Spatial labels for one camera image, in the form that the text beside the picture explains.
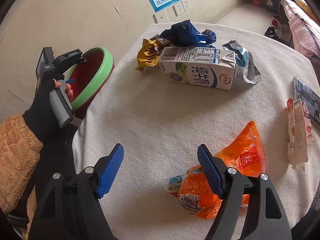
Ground red slipper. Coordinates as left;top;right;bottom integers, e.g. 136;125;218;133
271;20;278;28

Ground black shoes on floor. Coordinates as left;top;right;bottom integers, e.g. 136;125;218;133
264;27;285;44

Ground gold crumpled wrapper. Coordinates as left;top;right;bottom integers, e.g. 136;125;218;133
136;34;164;72

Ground smartphone with video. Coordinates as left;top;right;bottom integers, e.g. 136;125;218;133
293;76;320;128

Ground pink white small carton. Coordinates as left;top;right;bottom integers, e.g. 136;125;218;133
286;98;313;171

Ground silver blue snack bag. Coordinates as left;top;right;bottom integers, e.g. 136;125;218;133
222;40;262;85

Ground white milk carton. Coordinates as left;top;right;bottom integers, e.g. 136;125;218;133
158;47;236;90

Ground green rimmed red bin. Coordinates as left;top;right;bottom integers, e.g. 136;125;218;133
66;47;114;113

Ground beige fleece sleeve forearm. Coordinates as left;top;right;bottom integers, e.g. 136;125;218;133
0;114;43;214

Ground white wall socket right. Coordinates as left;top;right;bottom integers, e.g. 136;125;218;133
182;0;190;11

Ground bed with pink cover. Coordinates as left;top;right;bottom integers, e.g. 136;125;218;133
280;0;319;58

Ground yellow folded quilt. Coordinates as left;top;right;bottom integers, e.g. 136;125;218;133
295;0;319;25

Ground left hand in black glove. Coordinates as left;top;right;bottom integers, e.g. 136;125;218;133
23;78;74;143

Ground white wall socket middle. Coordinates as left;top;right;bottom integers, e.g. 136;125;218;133
172;1;185;16

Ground white wall socket left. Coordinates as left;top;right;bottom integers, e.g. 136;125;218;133
153;10;168;23

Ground dark blue crumpled wrapper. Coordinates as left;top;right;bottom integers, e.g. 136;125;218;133
160;20;217;48

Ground white wall socket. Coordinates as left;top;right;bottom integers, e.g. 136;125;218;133
172;1;185;16
153;10;168;23
182;0;190;11

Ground orange plastic wrapper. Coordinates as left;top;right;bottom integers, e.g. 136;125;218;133
165;121;267;219

